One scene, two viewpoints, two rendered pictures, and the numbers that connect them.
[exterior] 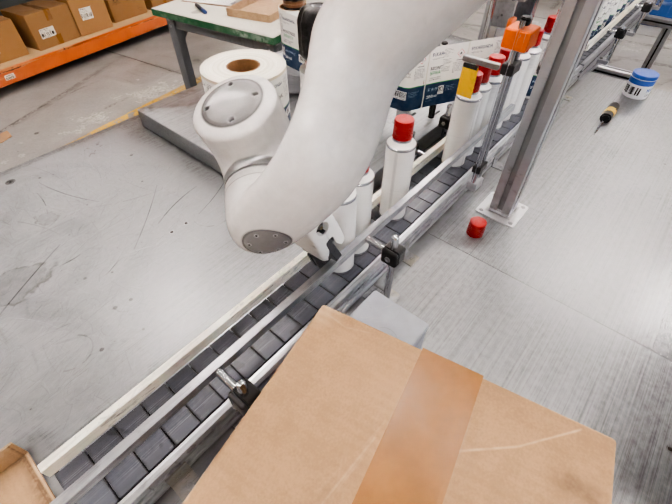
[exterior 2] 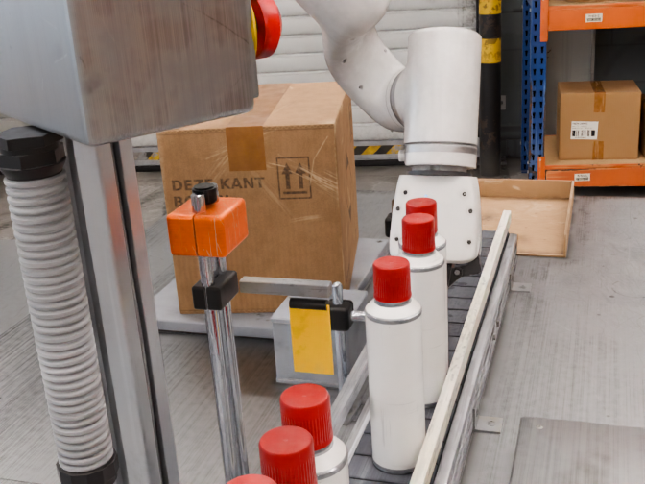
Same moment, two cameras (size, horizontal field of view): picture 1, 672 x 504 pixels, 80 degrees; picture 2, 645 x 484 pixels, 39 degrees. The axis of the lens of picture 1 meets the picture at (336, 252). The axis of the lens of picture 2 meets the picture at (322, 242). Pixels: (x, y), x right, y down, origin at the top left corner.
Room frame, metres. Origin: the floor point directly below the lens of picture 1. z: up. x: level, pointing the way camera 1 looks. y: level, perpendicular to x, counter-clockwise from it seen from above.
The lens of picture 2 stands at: (1.26, -0.45, 1.38)
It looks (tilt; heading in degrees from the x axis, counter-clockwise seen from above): 20 degrees down; 158
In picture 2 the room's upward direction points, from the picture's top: 4 degrees counter-clockwise
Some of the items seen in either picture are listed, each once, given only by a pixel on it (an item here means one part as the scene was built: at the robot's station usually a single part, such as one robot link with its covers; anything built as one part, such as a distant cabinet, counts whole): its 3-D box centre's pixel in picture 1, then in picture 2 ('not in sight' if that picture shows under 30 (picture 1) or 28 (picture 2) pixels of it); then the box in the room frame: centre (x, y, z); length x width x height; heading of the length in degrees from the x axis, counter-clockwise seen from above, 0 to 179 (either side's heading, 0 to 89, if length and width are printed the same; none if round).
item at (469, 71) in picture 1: (467, 80); (311, 336); (0.72, -0.24, 1.09); 0.03 x 0.01 x 0.06; 50
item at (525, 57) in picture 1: (511, 79); not in sight; (0.98, -0.43, 0.98); 0.05 x 0.05 x 0.20
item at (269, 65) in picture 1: (248, 95); not in sight; (0.96, 0.22, 0.95); 0.20 x 0.20 x 0.14
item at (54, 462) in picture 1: (342, 226); (451, 380); (0.54, -0.01, 0.91); 1.07 x 0.01 x 0.02; 140
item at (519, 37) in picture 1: (480, 110); (266, 400); (0.71, -0.27, 1.05); 0.10 x 0.04 x 0.33; 50
